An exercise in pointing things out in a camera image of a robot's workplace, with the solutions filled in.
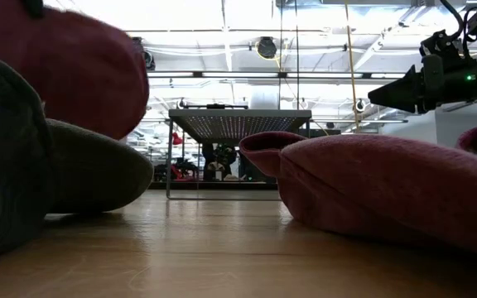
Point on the grey perforated metal shelf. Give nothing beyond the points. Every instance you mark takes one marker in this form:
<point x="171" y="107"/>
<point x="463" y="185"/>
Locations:
<point x="238" y="113"/>

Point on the black wall screen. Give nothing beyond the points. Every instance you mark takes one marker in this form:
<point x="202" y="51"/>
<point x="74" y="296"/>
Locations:
<point x="329" y="133"/>

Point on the long ceiling light bar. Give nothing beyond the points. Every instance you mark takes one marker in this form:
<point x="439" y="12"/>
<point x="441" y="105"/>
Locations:
<point x="242" y="75"/>

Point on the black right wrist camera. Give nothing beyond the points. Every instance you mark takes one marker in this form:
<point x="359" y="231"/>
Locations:
<point x="441" y="45"/>

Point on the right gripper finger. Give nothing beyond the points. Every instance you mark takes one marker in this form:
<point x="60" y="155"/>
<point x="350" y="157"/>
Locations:
<point x="414" y="107"/>
<point x="400" y="87"/>

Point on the person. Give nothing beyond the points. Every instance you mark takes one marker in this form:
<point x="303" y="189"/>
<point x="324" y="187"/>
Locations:
<point x="208" y="161"/>

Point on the dark grey baseball cap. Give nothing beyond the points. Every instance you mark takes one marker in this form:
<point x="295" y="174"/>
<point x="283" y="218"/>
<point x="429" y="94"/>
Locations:
<point x="6" y="165"/>
<point x="97" y="174"/>

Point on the red hanging object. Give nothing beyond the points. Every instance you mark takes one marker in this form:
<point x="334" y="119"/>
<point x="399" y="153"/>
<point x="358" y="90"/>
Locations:
<point x="177" y="138"/>

